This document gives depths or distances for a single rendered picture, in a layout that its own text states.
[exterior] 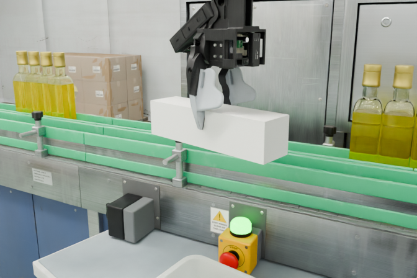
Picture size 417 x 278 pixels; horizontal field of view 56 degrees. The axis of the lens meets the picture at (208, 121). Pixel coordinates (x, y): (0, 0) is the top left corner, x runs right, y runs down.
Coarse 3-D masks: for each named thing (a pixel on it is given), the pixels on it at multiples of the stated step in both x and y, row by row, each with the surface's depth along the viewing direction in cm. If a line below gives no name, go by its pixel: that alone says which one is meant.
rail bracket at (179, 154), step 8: (176, 144) 87; (176, 152) 87; (184, 152) 88; (168, 160) 83; (176, 160) 87; (176, 168) 88; (176, 176) 89; (184, 176) 90; (176, 184) 89; (184, 184) 89
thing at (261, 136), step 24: (168, 120) 65; (192, 120) 61; (216, 120) 58; (240, 120) 54; (264, 120) 52; (288, 120) 56; (192, 144) 62; (216, 144) 58; (240, 144) 55; (264, 144) 52
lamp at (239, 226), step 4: (232, 220) 80; (236, 220) 79; (240, 220) 79; (244, 220) 79; (248, 220) 79; (232, 224) 79; (236, 224) 78; (240, 224) 78; (244, 224) 78; (248, 224) 78; (232, 228) 78; (236, 228) 78; (240, 228) 77; (244, 228) 78; (248, 228) 78; (232, 232) 79; (236, 232) 78; (240, 232) 78; (244, 232) 78; (248, 232) 78; (236, 236) 78; (240, 236) 78; (244, 236) 78
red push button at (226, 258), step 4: (228, 252) 76; (220, 256) 76; (224, 256) 75; (228, 256) 75; (232, 256) 75; (220, 260) 76; (224, 260) 75; (228, 260) 75; (232, 260) 75; (236, 260) 75; (228, 264) 75; (232, 264) 75; (236, 264) 75; (236, 268) 75
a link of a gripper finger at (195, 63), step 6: (192, 48) 56; (198, 48) 57; (192, 54) 56; (198, 54) 56; (192, 60) 56; (198, 60) 56; (186, 66) 57; (192, 66) 56; (198, 66) 56; (204, 66) 57; (186, 72) 57; (192, 72) 56; (198, 72) 57; (192, 78) 57; (198, 78) 57; (192, 84) 57; (192, 90) 57
